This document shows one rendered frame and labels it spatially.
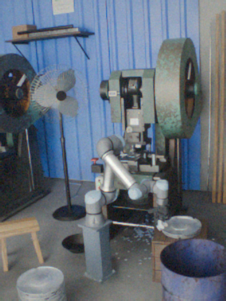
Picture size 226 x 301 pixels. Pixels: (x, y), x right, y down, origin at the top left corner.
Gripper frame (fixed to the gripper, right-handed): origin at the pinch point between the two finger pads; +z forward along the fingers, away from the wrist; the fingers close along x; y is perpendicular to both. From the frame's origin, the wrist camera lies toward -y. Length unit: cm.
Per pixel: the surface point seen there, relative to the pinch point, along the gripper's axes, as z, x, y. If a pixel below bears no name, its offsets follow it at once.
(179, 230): 8.1, 17.9, 4.5
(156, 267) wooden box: 34.4, 0.2, -2.3
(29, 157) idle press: 9, 32, -219
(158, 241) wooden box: 12.7, 2.0, -2.3
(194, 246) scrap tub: 2.4, 0.8, 28.2
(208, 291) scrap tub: 4, -28, 57
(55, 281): 14, -72, -23
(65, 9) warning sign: -159, 116, -240
